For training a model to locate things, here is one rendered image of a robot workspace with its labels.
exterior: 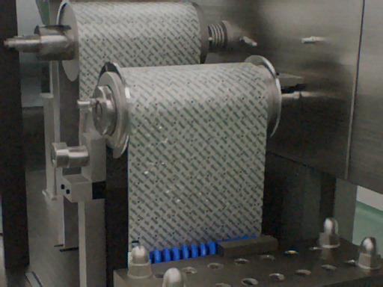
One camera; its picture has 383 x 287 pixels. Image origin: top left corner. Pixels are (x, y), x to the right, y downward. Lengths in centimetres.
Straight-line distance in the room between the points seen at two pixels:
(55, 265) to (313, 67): 62
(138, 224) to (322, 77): 38
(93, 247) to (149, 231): 11
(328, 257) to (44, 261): 58
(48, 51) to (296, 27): 43
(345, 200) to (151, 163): 52
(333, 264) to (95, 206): 38
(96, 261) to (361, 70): 51
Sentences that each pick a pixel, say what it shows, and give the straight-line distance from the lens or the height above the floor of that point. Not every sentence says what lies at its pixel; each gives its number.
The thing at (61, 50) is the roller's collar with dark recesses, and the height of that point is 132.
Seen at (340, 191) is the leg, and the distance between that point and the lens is 139.
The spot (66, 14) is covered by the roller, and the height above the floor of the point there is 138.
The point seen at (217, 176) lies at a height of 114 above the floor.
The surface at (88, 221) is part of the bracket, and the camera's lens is 109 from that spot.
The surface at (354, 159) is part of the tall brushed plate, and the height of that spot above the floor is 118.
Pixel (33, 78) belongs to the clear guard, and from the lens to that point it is 200.
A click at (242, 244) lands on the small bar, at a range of 105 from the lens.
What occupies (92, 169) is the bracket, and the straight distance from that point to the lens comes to 106.
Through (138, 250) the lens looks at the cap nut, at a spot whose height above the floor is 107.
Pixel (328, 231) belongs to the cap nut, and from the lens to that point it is 112.
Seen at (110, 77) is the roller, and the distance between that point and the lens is 102.
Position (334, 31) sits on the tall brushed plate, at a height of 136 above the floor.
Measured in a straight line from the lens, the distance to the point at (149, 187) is 102.
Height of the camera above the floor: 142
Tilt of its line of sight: 16 degrees down
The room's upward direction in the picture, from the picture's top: straight up
